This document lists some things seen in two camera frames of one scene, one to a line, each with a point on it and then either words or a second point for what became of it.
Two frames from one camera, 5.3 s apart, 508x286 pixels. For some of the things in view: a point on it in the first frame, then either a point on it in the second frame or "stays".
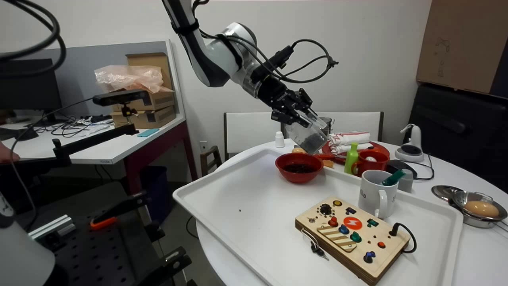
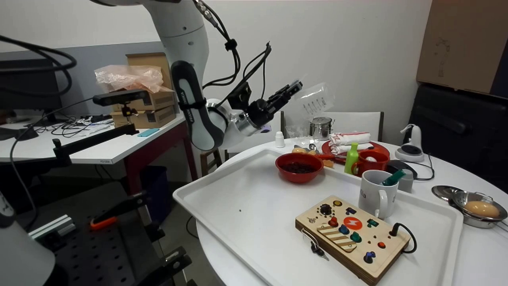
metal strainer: [478, 210] stays
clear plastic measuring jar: [313, 137] → [316, 101]
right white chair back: [367, 121] stays
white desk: [87, 142] stays
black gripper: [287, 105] → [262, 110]
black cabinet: [463, 128] stays
